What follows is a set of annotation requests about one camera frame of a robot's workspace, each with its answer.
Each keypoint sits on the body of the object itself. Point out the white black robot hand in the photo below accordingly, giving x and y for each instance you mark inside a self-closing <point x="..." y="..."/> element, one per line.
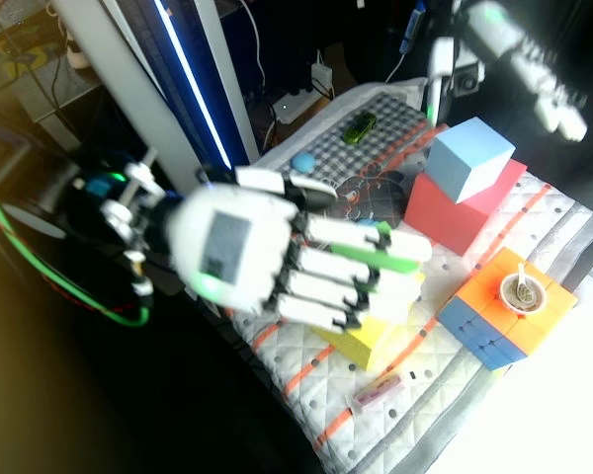
<point x="227" y="247"/>
<point x="496" y="29"/>

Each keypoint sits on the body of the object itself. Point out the small blue ball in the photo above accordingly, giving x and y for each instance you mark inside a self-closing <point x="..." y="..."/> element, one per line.
<point x="304" y="163"/>

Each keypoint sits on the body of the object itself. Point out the blue foam cube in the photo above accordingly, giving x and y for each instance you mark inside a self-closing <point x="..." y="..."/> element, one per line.
<point x="467" y="148"/>

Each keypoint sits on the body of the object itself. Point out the white power strip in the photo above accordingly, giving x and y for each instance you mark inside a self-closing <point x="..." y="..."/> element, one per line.
<point x="296" y="106"/>

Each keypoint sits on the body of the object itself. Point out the yellow foam block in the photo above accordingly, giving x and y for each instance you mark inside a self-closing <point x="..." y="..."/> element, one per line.
<point x="358" y="345"/>

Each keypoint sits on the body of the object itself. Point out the green toy car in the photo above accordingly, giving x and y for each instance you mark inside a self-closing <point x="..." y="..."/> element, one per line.
<point x="358" y="128"/>

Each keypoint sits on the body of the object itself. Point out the blue light strip panel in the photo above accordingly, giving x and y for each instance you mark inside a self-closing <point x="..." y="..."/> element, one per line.
<point x="188" y="74"/>

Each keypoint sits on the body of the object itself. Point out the white plug adapter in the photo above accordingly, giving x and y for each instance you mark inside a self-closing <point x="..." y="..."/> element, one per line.
<point x="321" y="74"/>

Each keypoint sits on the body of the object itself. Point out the white metal column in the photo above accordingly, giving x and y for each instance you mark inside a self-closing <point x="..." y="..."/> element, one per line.
<point x="123" y="84"/>

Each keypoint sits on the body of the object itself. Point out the red foam block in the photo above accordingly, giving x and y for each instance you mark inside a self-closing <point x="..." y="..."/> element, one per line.
<point x="440" y="217"/>

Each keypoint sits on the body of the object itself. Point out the clear pink toy syringe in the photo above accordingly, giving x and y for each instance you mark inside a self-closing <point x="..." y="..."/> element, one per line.
<point x="375" y="391"/>

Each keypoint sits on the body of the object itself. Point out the grey printed quilt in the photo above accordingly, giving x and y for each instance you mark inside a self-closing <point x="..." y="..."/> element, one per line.
<point x="400" y="419"/>

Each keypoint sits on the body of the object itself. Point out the small white spoon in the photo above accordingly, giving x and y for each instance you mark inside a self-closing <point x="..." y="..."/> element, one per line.
<point x="522" y="281"/>

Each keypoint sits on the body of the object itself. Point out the large colourful puzzle cube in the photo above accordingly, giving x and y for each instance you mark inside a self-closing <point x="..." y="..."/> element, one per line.
<point x="479" y="326"/>

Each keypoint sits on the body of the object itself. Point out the small toy noodle bowl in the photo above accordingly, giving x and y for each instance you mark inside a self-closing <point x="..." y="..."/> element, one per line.
<point x="524" y="298"/>

